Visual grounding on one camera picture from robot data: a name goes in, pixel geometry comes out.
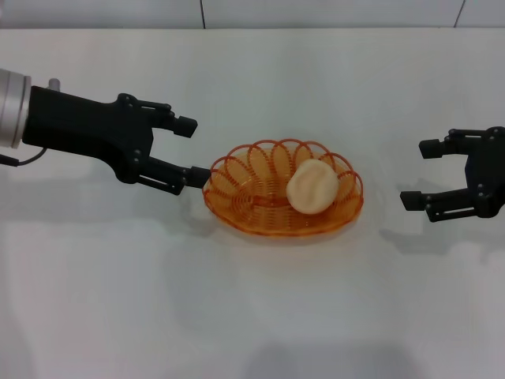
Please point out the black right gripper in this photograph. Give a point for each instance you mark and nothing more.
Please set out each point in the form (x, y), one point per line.
(493, 173)

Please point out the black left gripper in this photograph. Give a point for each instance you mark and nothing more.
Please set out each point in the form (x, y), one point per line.
(90, 130)

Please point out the orange woven plastic basket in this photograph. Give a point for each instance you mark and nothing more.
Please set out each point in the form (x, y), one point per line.
(256, 205)

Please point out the pale beige bread bun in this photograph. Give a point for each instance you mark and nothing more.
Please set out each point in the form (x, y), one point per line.
(311, 187)

